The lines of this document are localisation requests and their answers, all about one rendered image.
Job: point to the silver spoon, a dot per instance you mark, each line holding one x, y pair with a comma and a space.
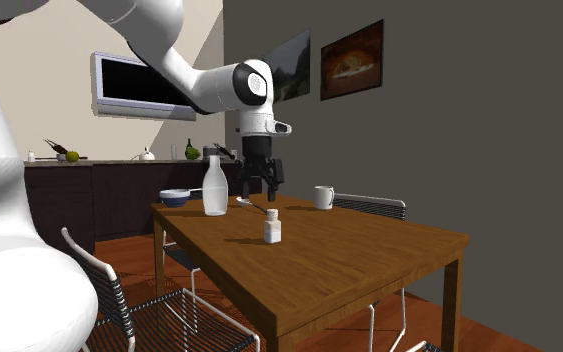
249, 204

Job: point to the white salt shaker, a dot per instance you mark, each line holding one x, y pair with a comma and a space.
272, 230

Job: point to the white mug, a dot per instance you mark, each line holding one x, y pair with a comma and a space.
323, 197

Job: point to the wall television with grey frame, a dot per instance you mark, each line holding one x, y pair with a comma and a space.
134, 83

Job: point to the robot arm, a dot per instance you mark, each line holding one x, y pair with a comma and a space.
8, 273

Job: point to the blue and white bowl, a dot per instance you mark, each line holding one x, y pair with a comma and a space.
174, 197

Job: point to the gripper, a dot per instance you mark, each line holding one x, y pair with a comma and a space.
257, 148

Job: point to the dark wooden sideboard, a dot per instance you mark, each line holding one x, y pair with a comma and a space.
115, 200

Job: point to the orange brown wall picture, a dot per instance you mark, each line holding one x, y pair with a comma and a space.
351, 61

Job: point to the brown wooden table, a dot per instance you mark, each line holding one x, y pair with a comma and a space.
330, 248

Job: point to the clear glass bottle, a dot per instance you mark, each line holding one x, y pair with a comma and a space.
214, 192

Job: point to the mountain landscape wall picture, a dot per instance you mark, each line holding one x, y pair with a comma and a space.
293, 68

